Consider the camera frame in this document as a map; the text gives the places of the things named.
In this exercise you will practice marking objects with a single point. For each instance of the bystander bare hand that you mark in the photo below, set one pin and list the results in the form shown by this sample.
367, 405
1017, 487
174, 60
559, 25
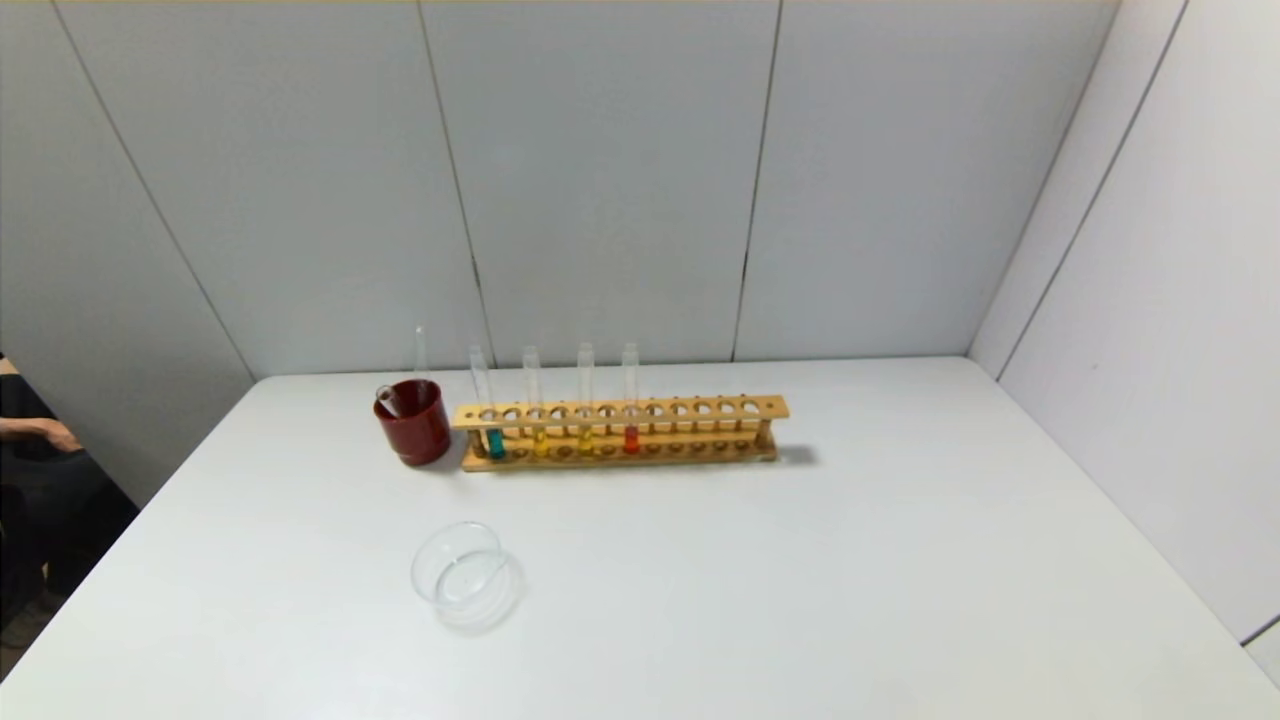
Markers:
62, 438

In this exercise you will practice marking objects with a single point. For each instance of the test tube with blue pigment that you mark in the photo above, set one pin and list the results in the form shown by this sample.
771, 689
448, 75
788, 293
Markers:
494, 442

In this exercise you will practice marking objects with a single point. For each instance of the test tube with yellow pigment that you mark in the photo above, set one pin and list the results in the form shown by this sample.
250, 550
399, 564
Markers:
540, 441
585, 440

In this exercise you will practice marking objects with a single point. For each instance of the bystander bare forearm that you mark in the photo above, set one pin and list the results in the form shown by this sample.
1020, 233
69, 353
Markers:
18, 429

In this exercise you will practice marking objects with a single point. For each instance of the test tube with red pigment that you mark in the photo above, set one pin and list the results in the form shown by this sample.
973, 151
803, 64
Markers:
631, 440

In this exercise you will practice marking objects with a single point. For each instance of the wooden test tube rack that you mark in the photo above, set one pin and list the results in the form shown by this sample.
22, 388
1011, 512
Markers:
700, 408

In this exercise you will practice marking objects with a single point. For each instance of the person in dark clothes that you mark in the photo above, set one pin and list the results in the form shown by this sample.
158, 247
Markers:
50, 520

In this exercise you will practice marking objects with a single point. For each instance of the dark red plastic cup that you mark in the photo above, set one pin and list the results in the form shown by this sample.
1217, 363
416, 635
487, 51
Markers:
415, 435

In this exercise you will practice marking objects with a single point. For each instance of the clear glass beaker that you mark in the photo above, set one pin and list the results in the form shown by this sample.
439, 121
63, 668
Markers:
465, 580

